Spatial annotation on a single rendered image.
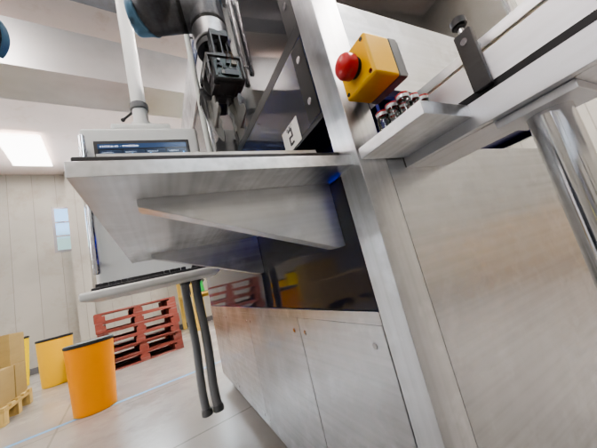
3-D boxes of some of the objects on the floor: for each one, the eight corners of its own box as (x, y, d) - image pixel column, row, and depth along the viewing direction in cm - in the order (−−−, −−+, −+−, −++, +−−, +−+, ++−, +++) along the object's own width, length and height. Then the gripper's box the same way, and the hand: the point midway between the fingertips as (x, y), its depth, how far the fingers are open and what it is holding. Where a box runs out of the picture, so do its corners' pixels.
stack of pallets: (99, 378, 355) (91, 315, 368) (99, 369, 414) (92, 316, 427) (186, 347, 421) (177, 295, 434) (175, 343, 479) (168, 298, 493)
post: (526, 706, 41) (240, -242, 76) (578, 764, 36) (246, -283, 70) (503, 751, 38) (217, -259, 73) (557, 822, 33) (220, -302, 67)
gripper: (189, 22, 52) (210, 122, 49) (242, 32, 57) (265, 124, 54) (187, 58, 60) (204, 146, 56) (234, 64, 65) (253, 146, 61)
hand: (230, 137), depth 58 cm, fingers closed
